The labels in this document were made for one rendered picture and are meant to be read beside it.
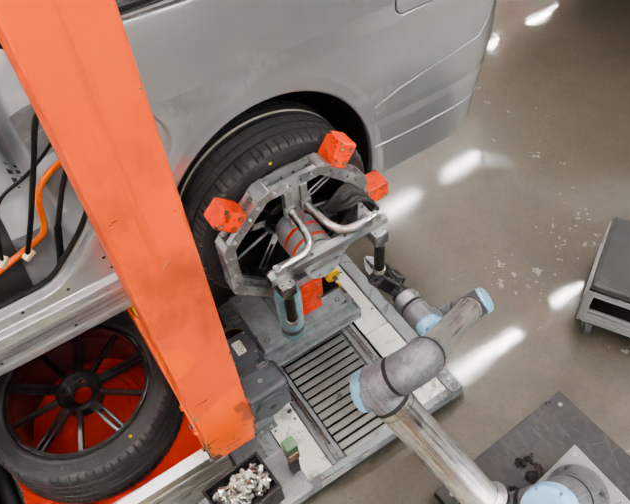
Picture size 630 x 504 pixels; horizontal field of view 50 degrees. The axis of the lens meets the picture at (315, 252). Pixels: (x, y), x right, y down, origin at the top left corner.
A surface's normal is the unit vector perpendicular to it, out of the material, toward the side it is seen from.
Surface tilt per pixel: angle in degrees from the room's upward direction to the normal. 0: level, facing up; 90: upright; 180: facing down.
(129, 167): 90
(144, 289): 90
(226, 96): 90
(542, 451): 0
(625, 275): 0
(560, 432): 0
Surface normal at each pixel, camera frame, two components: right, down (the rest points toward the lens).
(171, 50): 0.53, 0.54
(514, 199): -0.07, -0.61
